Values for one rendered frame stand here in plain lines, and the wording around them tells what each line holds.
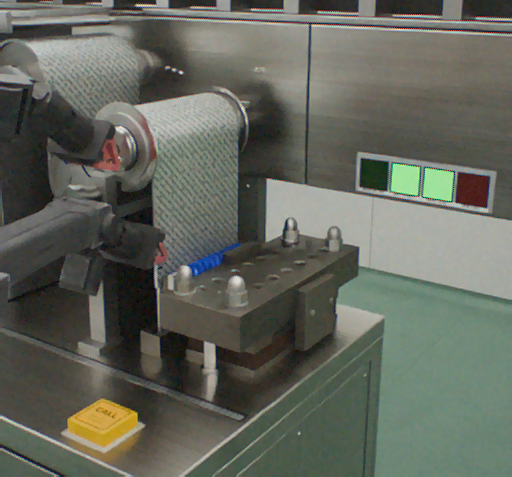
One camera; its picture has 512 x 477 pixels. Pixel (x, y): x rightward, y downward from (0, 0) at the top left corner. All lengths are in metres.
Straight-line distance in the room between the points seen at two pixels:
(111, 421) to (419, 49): 0.77
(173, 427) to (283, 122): 0.63
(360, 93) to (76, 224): 0.60
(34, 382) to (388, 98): 0.75
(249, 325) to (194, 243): 0.24
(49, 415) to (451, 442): 1.89
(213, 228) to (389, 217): 2.71
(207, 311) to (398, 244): 2.93
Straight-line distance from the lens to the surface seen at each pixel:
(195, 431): 1.17
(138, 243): 1.24
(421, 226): 4.03
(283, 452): 1.32
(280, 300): 1.29
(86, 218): 1.07
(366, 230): 4.17
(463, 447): 2.88
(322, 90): 1.46
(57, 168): 1.45
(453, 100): 1.36
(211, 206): 1.42
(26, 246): 0.92
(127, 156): 1.28
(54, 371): 1.36
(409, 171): 1.40
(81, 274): 1.16
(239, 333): 1.21
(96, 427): 1.15
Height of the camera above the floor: 1.52
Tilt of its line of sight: 17 degrees down
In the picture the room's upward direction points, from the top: 1 degrees clockwise
